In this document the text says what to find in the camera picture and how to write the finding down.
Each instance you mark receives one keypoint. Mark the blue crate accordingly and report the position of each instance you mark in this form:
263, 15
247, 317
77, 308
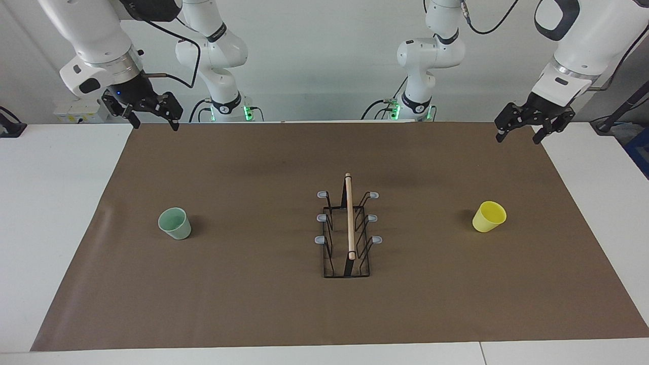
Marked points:
640, 152

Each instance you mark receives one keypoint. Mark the black tripod stand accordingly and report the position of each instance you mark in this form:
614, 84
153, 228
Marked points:
626, 104

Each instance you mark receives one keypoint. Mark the yellow plastic cup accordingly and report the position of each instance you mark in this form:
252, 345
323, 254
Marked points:
489, 217

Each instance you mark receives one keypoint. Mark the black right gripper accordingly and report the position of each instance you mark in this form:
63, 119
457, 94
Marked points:
133, 93

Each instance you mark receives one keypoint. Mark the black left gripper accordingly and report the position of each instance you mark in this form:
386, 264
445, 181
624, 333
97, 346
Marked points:
547, 106

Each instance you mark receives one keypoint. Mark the pale green plastic cup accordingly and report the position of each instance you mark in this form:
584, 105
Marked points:
176, 225

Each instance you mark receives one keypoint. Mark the white power strip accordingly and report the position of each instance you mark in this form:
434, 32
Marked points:
76, 110

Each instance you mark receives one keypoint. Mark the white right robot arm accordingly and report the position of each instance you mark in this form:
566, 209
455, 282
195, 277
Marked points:
96, 35

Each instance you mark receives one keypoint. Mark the black clamp mount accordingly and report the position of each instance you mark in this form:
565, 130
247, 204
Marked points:
10, 128

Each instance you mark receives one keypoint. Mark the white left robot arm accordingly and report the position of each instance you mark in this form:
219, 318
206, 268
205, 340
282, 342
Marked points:
588, 45

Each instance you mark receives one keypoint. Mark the brown table mat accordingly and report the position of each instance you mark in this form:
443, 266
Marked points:
253, 304

